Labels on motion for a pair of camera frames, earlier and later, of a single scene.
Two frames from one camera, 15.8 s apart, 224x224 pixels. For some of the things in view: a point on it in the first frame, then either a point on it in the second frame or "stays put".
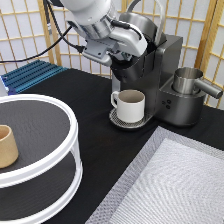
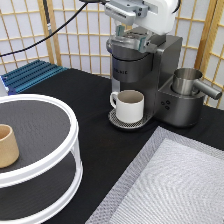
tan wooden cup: [9, 151] stays put
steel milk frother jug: [186, 80] stays put
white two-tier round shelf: [47, 176] stays put
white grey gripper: [98, 49] to [126, 11]
